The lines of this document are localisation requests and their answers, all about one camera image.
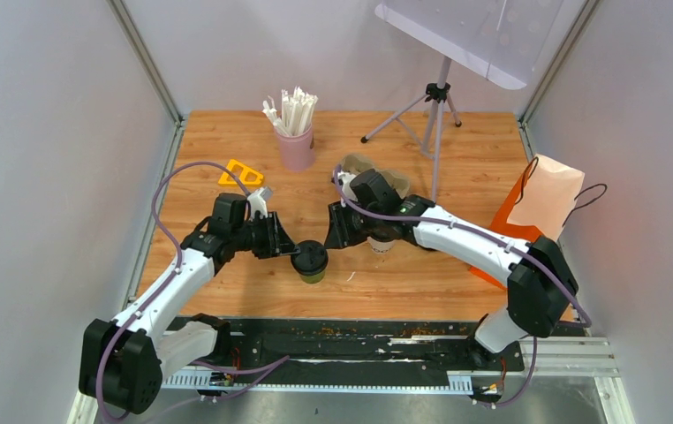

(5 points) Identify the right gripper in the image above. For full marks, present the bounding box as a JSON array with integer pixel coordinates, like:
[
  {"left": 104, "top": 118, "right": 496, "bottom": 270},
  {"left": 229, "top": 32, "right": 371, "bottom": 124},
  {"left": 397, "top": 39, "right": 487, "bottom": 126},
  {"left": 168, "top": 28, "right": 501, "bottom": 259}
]
[{"left": 324, "top": 198, "right": 382, "bottom": 250}]

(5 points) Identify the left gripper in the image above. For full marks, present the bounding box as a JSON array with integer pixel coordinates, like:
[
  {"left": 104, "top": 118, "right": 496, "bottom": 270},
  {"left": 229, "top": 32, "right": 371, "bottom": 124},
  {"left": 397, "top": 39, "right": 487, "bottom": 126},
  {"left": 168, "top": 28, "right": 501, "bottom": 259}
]
[{"left": 233, "top": 212, "right": 302, "bottom": 261}]

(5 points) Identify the white paper cup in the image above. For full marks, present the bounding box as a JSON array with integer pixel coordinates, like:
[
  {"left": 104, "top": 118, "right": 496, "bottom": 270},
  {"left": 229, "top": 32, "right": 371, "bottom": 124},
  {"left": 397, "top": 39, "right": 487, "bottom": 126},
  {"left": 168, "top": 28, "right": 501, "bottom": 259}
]
[{"left": 367, "top": 237, "right": 396, "bottom": 254}]

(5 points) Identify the orange paper bag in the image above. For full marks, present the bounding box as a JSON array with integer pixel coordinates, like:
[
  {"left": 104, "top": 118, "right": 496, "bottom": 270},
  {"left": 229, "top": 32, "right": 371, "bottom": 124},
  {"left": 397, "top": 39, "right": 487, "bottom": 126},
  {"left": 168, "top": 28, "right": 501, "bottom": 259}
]
[{"left": 467, "top": 154, "right": 609, "bottom": 291}]

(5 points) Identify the green paper cup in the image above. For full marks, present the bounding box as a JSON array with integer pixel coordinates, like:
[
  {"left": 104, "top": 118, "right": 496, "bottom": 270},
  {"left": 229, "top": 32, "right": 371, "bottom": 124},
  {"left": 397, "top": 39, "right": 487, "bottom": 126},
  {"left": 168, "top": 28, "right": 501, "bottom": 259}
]
[{"left": 299, "top": 270, "right": 326, "bottom": 284}]

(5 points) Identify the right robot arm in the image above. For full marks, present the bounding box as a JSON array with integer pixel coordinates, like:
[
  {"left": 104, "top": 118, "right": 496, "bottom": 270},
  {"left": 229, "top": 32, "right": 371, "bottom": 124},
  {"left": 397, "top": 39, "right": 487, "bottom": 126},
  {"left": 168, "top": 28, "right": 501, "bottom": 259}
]
[{"left": 324, "top": 167, "right": 578, "bottom": 369}]

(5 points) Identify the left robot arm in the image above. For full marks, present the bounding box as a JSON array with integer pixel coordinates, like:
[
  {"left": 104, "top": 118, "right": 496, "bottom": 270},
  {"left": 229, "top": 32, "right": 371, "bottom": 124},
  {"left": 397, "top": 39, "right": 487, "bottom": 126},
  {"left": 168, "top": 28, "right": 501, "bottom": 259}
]
[{"left": 78, "top": 193, "right": 299, "bottom": 414}]

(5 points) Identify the pulp cup carrier tray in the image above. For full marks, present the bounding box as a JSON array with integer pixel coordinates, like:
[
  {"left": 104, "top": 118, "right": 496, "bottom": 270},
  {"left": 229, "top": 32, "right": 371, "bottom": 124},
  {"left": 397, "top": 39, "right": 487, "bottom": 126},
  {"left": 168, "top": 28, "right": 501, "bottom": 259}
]
[{"left": 339, "top": 153, "right": 411, "bottom": 201}]

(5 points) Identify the pink straw holder cup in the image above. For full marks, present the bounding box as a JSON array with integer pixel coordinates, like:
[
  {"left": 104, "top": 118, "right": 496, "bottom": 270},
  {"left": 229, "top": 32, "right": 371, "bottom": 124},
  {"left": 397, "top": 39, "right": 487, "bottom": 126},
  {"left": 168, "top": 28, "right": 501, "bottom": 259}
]
[{"left": 275, "top": 125, "right": 316, "bottom": 171}]

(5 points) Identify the yellow triangular plastic piece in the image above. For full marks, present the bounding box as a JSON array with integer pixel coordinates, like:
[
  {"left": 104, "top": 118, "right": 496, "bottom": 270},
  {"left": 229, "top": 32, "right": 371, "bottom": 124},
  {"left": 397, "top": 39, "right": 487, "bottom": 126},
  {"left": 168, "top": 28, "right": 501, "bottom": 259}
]
[{"left": 218, "top": 159, "right": 265, "bottom": 189}]

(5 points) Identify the wrapped straws bundle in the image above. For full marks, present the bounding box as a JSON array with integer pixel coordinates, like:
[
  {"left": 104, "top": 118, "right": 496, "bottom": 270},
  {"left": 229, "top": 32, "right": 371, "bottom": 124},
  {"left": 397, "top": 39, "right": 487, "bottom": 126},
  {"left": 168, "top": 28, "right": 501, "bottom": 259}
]
[{"left": 262, "top": 87, "right": 319, "bottom": 137}]

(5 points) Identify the grey tripod stand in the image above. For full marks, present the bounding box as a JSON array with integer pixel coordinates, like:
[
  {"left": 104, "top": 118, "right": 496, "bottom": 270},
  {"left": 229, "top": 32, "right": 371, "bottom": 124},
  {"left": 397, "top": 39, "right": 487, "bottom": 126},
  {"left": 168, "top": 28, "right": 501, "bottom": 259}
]
[{"left": 360, "top": 56, "right": 463, "bottom": 201}]

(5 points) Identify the white board on tripod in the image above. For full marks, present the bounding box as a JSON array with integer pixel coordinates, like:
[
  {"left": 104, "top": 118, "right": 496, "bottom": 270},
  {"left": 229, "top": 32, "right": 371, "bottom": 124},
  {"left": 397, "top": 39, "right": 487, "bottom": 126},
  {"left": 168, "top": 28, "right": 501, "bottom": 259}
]
[{"left": 374, "top": 0, "right": 563, "bottom": 90}]

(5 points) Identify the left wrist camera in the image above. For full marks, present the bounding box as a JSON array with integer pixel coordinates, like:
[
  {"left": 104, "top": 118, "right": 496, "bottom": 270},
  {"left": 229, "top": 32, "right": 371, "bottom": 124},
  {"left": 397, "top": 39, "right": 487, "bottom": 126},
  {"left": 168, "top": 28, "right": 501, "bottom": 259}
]
[{"left": 246, "top": 186, "right": 273, "bottom": 221}]

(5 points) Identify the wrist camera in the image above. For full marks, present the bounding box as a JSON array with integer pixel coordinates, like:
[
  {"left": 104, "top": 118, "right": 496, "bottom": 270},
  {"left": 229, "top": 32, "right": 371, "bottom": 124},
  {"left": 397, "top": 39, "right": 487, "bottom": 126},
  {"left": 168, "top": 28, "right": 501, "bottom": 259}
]
[
  {"left": 246, "top": 186, "right": 273, "bottom": 221},
  {"left": 335, "top": 170, "right": 357, "bottom": 192}
]

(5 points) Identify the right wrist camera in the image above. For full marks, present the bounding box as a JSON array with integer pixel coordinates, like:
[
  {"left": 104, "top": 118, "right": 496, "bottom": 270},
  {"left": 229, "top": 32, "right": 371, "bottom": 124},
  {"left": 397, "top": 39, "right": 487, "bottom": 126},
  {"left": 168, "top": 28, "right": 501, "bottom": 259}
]
[{"left": 335, "top": 170, "right": 357, "bottom": 192}]

